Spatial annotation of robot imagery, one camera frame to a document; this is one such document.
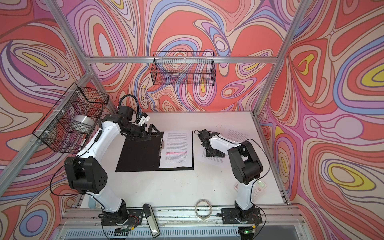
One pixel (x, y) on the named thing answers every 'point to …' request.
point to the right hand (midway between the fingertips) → (218, 157)
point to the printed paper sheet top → (178, 149)
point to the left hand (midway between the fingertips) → (156, 134)
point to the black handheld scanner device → (151, 218)
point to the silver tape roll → (83, 121)
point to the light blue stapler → (91, 203)
